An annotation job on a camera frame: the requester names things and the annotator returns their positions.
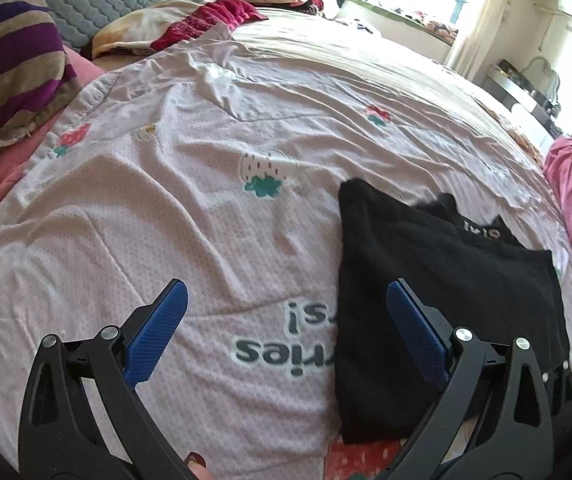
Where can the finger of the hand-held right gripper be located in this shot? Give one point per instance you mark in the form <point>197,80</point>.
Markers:
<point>563,395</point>

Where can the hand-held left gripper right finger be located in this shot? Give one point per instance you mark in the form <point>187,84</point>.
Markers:
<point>416,332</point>

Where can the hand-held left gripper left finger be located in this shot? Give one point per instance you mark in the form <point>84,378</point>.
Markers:
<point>158,332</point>

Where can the black top with orange cuffs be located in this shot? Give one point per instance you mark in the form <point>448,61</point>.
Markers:
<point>391,250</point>

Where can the person's left hand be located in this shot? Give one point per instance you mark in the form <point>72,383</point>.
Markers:
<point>199,467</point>

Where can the pale pink printed bed sheet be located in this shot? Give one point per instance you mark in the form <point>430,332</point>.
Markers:
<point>165,210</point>

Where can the peach floral sheet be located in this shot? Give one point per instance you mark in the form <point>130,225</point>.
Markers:
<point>523,137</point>

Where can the white side shelf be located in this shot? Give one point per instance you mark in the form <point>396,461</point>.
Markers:
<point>526,87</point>

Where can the cream and red blanket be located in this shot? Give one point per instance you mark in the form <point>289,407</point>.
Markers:
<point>135,27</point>

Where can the purple and beige striped pillow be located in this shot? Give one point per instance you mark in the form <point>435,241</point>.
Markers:
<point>10,60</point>

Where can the black and white cloth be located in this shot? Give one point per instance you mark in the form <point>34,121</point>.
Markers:
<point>358,24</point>

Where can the colourful clutter on windowsill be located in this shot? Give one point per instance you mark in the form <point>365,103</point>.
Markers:
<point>416,17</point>

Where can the white curtain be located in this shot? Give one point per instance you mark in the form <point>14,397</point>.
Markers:
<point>486,25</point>

